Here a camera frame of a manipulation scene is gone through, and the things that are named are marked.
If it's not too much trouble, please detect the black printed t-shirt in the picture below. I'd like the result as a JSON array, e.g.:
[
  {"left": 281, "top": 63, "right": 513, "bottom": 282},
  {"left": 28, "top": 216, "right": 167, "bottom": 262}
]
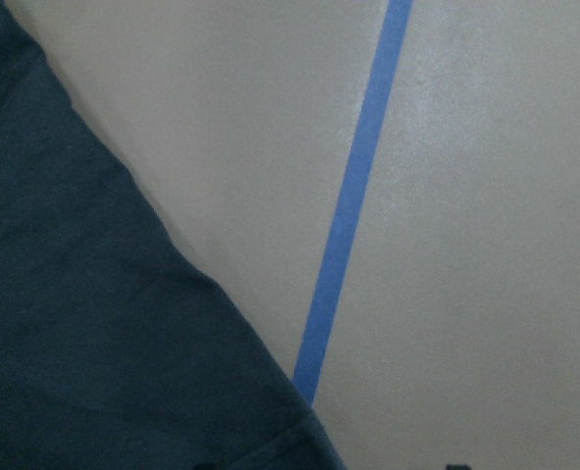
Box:
[{"left": 0, "top": 2, "right": 343, "bottom": 469}]

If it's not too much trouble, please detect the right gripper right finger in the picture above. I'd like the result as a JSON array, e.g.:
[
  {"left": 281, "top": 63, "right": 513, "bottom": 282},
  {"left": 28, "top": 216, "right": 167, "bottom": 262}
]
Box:
[{"left": 445, "top": 463, "right": 471, "bottom": 470}]

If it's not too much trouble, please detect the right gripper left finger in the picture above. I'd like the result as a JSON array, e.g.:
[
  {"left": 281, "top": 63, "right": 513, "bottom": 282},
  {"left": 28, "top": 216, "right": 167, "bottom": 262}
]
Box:
[{"left": 194, "top": 462, "right": 221, "bottom": 470}]

